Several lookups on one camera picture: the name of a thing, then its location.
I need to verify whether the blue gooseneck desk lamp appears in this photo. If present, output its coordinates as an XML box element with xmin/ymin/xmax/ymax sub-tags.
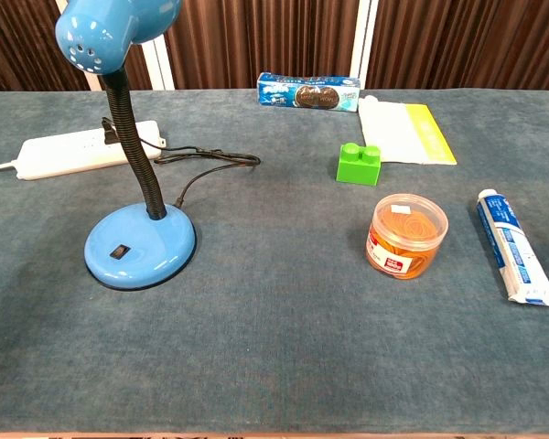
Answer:
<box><xmin>54</xmin><ymin>0</ymin><xmax>198</xmax><ymax>291</ymax></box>

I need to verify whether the blue-grey table cloth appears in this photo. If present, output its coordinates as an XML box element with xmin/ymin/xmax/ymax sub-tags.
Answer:
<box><xmin>0</xmin><ymin>88</ymin><xmax>549</xmax><ymax>435</ymax></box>

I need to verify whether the green toy building block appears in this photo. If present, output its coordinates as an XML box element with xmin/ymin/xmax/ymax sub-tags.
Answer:
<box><xmin>335</xmin><ymin>142</ymin><xmax>382</xmax><ymax>187</ymax></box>

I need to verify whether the blue cookie package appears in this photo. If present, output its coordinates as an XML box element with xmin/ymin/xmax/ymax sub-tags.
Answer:
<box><xmin>256</xmin><ymin>71</ymin><xmax>362</xmax><ymax>113</ymax></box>

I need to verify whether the clear jar of rubber bands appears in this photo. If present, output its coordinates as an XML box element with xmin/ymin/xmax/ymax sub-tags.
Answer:
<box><xmin>365</xmin><ymin>193</ymin><xmax>449</xmax><ymax>281</ymax></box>

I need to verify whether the white yellow plastic bag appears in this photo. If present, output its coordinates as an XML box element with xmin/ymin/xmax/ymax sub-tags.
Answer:
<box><xmin>357</xmin><ymin>94</ymin><xmax>458</xmax><ymax>166</ymax></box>

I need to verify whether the brown pleated curtain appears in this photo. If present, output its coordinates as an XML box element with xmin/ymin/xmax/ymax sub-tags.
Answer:
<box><xmin>0</xmin><ymin>0</ymin><xmax>549</xmax><ymax>92</ymax></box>

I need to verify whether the white power strip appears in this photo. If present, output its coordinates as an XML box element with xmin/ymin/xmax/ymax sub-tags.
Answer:
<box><xmin>16</xmin><ymin>120</ymin><xmax>167</xmax><ymax>181</ymax></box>

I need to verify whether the white blue toothpaste tube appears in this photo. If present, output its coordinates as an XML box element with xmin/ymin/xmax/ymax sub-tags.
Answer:
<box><xmin>476</xmin><ymin>188</ymin><xmax>549</xmax><ymax>308</ymax></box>

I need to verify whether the black lamp power cord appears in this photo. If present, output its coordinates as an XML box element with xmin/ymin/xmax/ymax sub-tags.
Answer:
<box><xmin>101</xmin><ymin>117</ymin><xmax>262</xmax><ymax>209</ymax></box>

